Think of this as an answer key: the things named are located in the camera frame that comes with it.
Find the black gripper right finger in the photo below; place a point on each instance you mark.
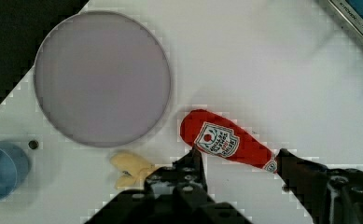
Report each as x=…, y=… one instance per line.
x=330, y=196

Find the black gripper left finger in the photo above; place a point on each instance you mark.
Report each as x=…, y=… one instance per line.
x=175, y=194

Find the red plush ketchup bottle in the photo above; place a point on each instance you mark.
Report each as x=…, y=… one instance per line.
x=215, y=135

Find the yellow plush banana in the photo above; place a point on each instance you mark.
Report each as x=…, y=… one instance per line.
x=134, y=170

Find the round grey plate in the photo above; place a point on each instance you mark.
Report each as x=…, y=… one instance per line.
x=102, y=79

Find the blue cup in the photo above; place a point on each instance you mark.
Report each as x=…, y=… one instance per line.
x=14, y=168

